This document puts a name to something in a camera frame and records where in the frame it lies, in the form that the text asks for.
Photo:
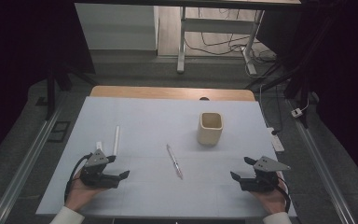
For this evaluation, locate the black stand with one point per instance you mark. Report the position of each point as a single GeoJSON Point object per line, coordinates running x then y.
{"type": "Point", "coordinates": [295, 81]}
{"type": "Point", "coordinates": [51, 93]}

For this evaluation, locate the small white adapter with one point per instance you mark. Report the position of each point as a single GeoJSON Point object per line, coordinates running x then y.
{"type": "Point", "coordinates": [296, 112]}

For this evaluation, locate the metal floor rail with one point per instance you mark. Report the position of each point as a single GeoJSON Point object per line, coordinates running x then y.
{"type": "Point", "coordinates": [24, 168]}
{"type": "Point", "coordinates": [321, 174]}

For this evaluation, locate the person's left hand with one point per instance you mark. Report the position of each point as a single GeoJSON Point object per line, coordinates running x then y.
{"type": "Point", "coordinates": [80, 194]}

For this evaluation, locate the black floor frame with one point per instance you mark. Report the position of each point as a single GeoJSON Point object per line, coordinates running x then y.
{"type": "Point", "coordinates": [59, 131]}

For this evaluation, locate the beige square pen holder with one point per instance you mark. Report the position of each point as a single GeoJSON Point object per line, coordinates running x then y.
{"type": "Point", "coordinates": [210, 129]}

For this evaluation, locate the white power strip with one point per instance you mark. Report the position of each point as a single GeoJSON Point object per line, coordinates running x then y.
{"type": "Point", "coordinates": [276, 141]}

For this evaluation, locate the long white pen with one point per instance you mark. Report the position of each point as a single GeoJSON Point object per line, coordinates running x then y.
{"type": "Point", "coordinates": [116, 140]}

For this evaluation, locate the pale blue table mat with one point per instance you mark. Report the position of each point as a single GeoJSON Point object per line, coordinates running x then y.
{"type": "Point", "coordinates": [155, 196]}

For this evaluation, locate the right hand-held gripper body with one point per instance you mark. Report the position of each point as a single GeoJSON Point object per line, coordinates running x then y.
{"type": "Point", "coordinates": [268, 164]}

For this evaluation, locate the white metal desk frame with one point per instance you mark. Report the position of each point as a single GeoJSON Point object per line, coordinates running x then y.
{"type": "Point", "coordinates": [181, 46]}

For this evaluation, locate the short white pen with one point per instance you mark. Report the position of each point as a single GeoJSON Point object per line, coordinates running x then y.
{"type": "Point", "coordinates": [99, 146]}

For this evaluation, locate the white cabinet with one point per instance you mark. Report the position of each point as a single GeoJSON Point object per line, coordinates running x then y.
{"type": "Point", "coordinates": [115, 28]}

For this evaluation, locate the person's right hand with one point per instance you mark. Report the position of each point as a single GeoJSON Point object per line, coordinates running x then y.
{"type": "Point", "coordinates": [271, 200]}

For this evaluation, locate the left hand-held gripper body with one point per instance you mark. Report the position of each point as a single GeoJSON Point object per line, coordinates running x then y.
{"type": "Point", "coordinates": [97, 160]}

